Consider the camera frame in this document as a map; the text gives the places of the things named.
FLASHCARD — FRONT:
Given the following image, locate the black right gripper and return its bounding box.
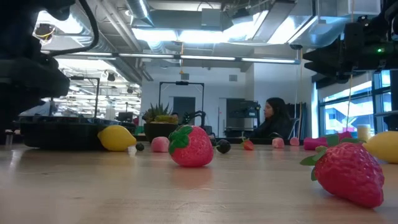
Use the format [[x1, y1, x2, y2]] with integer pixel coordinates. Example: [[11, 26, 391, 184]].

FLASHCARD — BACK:
[[303, 14, 398, 90]]

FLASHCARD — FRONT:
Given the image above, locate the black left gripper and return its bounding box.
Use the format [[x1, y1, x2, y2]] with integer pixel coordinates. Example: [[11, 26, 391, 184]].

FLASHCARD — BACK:
[[0, 0, 75, 133]]

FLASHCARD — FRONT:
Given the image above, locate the yellow plastic lemon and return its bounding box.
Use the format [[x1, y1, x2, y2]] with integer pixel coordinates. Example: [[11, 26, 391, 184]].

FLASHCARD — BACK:
[[97, 124, 137, 152], [362, 131, 398, 164]]

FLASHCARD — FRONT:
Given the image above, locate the large red plastic strawberry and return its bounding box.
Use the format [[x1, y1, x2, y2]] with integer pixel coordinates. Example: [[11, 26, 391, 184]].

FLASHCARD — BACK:
[[168, 124, 215, 168], [300, 134, 386, 208]]

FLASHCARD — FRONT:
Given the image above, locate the small red strawberry with stem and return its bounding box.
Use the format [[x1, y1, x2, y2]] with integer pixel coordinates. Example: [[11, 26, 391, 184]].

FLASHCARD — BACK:
[[241, 132, 255, 151]]

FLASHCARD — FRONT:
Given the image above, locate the large pink candy cube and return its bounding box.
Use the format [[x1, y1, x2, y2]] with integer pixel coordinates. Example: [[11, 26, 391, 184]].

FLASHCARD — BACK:
[[150, 136, 170, 153]]

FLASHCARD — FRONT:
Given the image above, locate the black plastic tupperware container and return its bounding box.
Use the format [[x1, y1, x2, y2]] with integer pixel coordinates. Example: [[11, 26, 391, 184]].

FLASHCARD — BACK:
[[14, 115, 137, 152]]

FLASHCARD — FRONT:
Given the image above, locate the black metal pole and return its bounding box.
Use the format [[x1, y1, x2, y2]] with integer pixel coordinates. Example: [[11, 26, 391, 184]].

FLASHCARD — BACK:
[[389, 70, 398, 131]]

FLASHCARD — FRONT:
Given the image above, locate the black side desk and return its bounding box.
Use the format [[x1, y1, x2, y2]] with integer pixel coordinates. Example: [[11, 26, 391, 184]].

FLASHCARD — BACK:
[[374, 110, 398, 118]]

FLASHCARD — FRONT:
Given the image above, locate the pale yellow cup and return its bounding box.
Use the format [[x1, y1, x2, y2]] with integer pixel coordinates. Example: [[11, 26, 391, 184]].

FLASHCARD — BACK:
[[356, 124, 372, 142]]

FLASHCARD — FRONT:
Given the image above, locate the person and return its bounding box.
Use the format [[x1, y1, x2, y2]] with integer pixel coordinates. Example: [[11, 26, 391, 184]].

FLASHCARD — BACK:
[[248, 97, 293, 140]]

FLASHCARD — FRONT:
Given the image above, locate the pink-red folded cloth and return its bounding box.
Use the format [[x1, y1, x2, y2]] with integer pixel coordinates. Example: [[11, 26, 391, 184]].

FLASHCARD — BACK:
[[303, 131, 354, 152]]

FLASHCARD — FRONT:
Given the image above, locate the dark equipment rack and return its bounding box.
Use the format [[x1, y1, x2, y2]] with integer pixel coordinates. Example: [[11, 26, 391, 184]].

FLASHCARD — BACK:
[[226, 98, 262, 138]]

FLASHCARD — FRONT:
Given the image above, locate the small black monitor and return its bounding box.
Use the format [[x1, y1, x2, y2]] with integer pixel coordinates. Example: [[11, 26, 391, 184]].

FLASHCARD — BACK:
[[117, 111, 134, 123]]

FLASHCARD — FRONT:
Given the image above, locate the green succulent plant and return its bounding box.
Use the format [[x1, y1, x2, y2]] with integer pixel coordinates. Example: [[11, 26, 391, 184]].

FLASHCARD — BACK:
[[142, 103, 180, 124]]

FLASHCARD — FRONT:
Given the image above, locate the gray door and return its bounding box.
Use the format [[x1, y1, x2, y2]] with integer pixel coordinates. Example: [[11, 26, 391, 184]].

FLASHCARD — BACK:
[[172, 96, 197, 125]]

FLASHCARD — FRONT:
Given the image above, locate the yellow hanging cord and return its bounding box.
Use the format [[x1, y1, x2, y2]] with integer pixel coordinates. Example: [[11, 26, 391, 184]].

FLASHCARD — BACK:
[[346, 0, 355, 131]]

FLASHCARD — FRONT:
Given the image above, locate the ceiling dome camera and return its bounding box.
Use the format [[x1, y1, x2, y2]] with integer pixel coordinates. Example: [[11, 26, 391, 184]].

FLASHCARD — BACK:
[[33, 23, 57, 46]]

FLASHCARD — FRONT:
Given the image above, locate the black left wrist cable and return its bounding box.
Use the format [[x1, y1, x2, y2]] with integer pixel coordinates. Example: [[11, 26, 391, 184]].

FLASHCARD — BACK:
[[49, 0, 100, 58]]

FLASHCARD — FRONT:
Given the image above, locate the black aluminium table frame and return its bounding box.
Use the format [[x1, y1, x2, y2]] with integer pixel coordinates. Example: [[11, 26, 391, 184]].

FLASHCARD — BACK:
[[133, 134, 304, 146]]

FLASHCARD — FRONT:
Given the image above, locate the silver ventilation duct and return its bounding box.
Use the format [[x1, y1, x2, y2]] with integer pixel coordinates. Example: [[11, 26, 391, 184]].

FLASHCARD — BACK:
[[125, 0, 155, 27]]

